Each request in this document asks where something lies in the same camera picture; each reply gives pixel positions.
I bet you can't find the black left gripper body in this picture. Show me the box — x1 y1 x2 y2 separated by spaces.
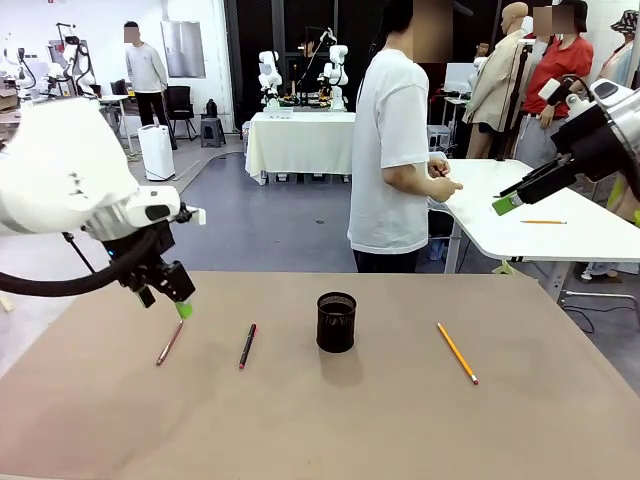
102 223 177 290

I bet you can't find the red pencil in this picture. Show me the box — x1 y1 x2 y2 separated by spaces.
155 320 185 367

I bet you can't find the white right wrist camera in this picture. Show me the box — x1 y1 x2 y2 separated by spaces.
538 78 584 106

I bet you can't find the person in light sweatshirt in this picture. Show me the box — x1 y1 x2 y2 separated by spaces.
123 20 179 151

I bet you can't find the white air purifier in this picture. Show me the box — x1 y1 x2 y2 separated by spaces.
137 125 176 182

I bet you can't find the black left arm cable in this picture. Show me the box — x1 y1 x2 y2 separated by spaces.
0 229 161 299

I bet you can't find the person in white t-shirt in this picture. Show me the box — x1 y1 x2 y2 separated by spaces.
348 0 465 274

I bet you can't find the black plastic stool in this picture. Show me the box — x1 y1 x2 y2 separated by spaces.
200 115 227 149

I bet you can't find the black office chair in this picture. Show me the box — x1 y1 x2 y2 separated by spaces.
166 85 198 142

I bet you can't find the figure with bucket hat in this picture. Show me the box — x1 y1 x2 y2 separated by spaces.
597 9 640 91

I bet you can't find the person in red shirt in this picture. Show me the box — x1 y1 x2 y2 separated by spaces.
519 0 596 171

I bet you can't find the yellow pencil with pink eraser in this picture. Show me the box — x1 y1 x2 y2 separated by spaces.
436 322 480 386

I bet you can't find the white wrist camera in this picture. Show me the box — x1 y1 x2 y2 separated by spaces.
172 202 207 226
538 78 584 106

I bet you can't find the black stand leg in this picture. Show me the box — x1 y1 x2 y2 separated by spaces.
62 232 99 277

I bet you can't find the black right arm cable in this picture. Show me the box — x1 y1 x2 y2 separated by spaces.
562 73 596 101

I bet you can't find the black mesh pen holder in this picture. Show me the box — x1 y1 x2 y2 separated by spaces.
315 291 358 353

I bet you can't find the person's right hand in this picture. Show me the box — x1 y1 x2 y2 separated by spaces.
432 176 466 202

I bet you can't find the table with white cloth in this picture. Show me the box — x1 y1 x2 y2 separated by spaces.
244 111 357 186

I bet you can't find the mannequin in beige coat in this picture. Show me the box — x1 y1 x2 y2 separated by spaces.
462 2 534 160

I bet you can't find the person's right forearm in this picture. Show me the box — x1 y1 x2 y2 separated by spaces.
382 162 441 200

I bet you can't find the black pen with red ends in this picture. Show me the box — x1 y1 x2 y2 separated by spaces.
238 323 258 370

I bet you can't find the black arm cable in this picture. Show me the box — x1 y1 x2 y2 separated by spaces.
0 229 161 299
562 73 596 101

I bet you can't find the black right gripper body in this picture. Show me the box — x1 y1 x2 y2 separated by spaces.
549 102 627 184

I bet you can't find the person's left hand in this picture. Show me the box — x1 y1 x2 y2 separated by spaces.
427 154 452 179

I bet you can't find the silver wall panel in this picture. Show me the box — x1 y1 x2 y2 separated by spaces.
160 20 206 79

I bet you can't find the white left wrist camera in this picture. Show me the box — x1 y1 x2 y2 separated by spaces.
172 202 207 226

